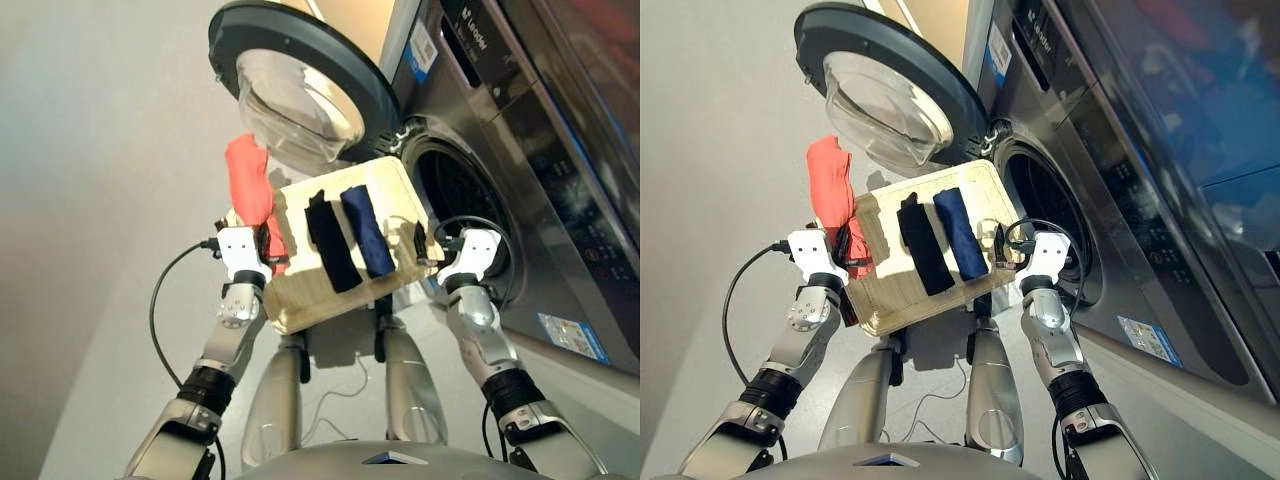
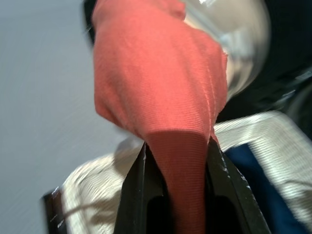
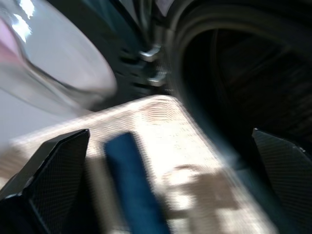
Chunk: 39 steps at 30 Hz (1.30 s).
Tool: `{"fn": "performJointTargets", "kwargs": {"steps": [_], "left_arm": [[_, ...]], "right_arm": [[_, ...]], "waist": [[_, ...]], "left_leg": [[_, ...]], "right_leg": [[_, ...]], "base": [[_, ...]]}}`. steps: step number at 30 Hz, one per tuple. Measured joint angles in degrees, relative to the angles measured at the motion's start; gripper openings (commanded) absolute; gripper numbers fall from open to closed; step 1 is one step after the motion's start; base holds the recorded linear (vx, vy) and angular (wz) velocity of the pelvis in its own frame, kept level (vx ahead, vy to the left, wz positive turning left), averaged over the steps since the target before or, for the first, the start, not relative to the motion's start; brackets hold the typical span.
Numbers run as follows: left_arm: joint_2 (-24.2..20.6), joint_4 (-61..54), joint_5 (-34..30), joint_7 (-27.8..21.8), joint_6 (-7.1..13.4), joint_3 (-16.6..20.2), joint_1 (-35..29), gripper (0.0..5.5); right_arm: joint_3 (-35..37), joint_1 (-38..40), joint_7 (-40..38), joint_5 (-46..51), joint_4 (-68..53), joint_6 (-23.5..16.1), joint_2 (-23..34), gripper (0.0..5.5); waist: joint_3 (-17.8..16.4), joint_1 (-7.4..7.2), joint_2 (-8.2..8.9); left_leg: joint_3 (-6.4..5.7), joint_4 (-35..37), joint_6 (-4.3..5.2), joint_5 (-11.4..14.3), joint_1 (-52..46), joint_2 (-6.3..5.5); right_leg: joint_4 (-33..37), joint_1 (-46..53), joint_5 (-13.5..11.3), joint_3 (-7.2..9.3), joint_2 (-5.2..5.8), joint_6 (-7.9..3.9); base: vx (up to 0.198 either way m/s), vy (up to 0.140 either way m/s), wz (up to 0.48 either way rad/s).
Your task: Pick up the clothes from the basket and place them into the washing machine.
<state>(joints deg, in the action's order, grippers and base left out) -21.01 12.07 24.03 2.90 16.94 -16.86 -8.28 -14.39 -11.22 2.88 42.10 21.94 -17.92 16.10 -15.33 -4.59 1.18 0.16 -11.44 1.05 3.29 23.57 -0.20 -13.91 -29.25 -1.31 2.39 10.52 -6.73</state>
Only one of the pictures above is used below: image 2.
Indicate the navy blue garment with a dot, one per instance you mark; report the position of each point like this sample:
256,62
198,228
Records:
263,185

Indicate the round washing machine door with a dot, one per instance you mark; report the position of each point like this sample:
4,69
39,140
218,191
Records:
243,44

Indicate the red garment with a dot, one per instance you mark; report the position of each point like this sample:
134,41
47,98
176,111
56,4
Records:
156,73

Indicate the pale woven basket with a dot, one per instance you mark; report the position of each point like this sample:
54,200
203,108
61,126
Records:
97,185

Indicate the grey washing machine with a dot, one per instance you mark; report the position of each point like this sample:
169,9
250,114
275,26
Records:
287,73

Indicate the dark brown basket stand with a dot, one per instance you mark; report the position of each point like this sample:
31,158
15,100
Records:
52,212

